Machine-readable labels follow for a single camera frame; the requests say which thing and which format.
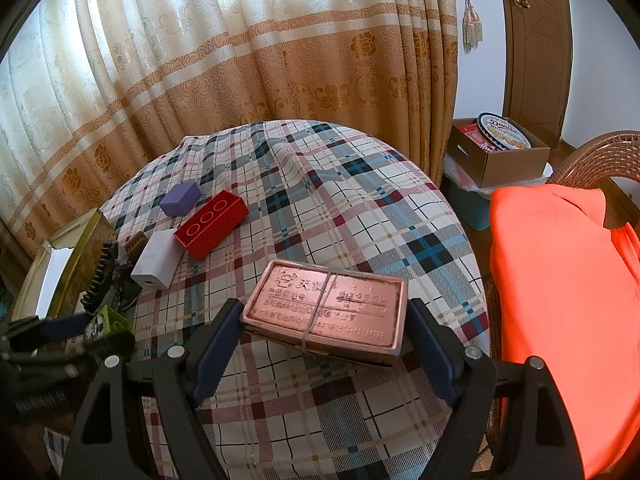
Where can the red snack packet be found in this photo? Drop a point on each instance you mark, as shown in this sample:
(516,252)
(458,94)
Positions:
(472,135)

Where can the wicker chair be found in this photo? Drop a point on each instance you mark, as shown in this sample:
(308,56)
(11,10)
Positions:
(600,155)

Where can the copper metal tin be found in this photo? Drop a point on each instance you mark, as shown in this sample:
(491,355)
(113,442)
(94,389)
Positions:
(325,305)

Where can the curtain tassel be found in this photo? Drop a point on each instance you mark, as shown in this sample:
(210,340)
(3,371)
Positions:
(470,27)

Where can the blue plastic bin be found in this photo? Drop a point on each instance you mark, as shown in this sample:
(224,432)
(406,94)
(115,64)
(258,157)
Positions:
(470,210)

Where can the round blue cookie tin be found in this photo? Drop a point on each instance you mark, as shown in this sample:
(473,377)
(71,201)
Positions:
(502,130)

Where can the cardboard box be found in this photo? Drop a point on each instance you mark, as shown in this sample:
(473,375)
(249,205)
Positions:
(510,166)

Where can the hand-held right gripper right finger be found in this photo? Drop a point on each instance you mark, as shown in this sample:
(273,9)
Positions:
(425,342)

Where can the plaid tablecloth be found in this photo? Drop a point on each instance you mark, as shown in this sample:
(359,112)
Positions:
(350,210)

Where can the red building block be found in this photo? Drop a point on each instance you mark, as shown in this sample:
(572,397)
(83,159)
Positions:
(210,225)

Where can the wooden door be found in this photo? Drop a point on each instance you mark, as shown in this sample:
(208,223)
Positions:
(540,60)

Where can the gold tin box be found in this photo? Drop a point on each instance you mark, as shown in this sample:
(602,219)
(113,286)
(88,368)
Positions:
(85,240)

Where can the small brown wooden block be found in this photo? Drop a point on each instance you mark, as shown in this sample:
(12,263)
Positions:
(134,248)

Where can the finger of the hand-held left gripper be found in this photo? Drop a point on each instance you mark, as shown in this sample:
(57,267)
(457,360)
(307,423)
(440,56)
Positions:
(57,326)
(35,362)

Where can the purple block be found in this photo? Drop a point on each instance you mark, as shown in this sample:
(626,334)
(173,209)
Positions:
(180,200)

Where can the beige floral curtain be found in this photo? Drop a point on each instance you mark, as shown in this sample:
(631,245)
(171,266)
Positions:
(250,60)

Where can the white plastic bag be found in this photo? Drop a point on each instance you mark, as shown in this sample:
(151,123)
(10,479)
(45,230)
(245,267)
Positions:
(456,174)

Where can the orange cloth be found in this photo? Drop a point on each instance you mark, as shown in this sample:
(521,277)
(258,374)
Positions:
(560,285)

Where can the white charger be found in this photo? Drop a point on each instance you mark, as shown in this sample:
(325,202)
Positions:
(156,260)

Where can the green panda block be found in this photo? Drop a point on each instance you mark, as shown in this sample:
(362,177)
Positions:
(112,327)

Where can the black hair brush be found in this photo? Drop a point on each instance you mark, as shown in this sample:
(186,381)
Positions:
(100,275)

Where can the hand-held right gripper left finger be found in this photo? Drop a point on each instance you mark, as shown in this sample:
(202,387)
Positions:
(220,342)

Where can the brass door knob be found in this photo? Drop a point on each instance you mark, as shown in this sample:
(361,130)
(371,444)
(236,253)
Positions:
(523,2)

